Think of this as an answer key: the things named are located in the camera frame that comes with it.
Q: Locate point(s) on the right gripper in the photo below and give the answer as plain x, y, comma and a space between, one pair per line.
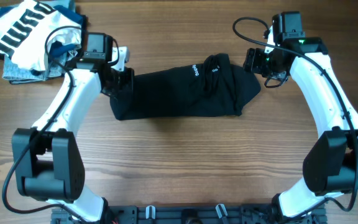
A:
252, 64

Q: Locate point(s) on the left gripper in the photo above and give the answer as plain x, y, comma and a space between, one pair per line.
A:
123, 86

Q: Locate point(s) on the black t-shirt with logo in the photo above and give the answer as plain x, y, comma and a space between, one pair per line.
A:
215, 87

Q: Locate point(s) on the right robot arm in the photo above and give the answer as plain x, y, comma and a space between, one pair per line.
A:
330, 169

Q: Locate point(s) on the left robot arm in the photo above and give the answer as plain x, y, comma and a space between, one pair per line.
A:
47, 163

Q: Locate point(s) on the dark blue folded garment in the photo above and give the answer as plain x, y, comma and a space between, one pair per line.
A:
64, 49

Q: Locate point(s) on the white shirt with black letters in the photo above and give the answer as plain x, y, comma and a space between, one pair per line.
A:
30, 29

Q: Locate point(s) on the light grey-blue folded garment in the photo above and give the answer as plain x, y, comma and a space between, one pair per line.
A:
14, 73

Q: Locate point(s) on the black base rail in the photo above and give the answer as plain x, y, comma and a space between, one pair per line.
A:
245, 214

